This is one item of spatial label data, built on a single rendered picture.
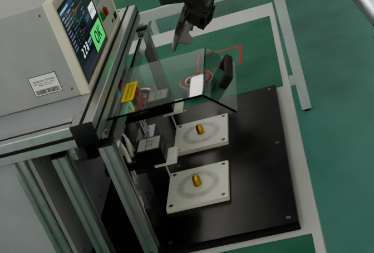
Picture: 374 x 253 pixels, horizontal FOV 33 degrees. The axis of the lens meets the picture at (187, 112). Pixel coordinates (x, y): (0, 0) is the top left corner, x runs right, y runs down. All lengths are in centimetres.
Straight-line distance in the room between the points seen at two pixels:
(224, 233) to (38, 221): 39
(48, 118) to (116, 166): 17
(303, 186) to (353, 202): 115
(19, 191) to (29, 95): 20
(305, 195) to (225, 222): 19
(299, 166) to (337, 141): 145
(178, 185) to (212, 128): 25
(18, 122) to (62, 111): 10
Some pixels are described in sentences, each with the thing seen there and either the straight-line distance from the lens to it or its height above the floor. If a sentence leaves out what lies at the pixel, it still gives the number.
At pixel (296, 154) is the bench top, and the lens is 156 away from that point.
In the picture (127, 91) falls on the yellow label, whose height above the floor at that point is 107.
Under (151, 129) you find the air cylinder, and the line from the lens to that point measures 172.
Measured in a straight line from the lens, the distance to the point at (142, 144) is 145.
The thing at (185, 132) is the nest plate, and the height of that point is 78.
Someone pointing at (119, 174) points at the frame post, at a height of 98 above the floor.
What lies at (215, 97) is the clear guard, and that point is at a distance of 126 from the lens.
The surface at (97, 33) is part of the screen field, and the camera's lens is 147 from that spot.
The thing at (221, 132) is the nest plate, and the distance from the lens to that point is 167.
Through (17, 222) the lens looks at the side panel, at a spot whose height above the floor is 93.
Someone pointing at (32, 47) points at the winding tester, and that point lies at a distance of 129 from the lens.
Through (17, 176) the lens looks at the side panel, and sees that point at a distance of 128.
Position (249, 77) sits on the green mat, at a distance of 200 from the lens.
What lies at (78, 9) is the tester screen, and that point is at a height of 126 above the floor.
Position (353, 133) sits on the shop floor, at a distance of 299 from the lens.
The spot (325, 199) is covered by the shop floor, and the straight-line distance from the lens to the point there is 262.
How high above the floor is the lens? 159
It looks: 26 degrees down
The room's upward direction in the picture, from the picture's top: 20 degrees counter-clockwise
